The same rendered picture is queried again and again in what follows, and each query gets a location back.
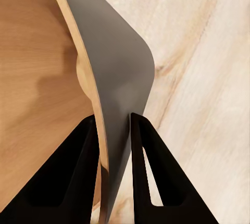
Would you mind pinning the trash can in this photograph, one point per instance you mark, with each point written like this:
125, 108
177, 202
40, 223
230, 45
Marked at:
60, 62

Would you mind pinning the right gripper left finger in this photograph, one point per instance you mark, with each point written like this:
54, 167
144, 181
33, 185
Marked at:
62, 190

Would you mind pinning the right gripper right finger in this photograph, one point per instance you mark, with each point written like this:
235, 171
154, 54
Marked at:
182, 204

